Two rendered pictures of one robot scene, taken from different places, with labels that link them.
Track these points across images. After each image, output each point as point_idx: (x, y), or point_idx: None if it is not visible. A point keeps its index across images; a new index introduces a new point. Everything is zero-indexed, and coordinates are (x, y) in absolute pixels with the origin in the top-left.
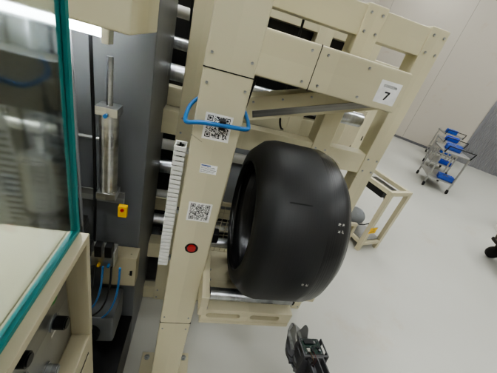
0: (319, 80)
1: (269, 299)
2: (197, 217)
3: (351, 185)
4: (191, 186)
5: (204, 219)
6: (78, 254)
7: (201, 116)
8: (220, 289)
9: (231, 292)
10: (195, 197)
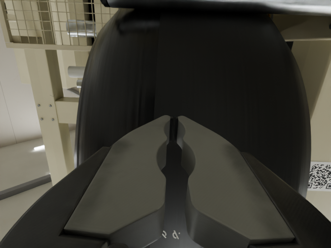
0: None
1: (235, 114)
2: (327, 167)
3: (50, 84)
4: (325, 210)
5: (316, 166)
6: None
7: None
8: (324, 15)
9: (297, 12)
10: (323, 196)
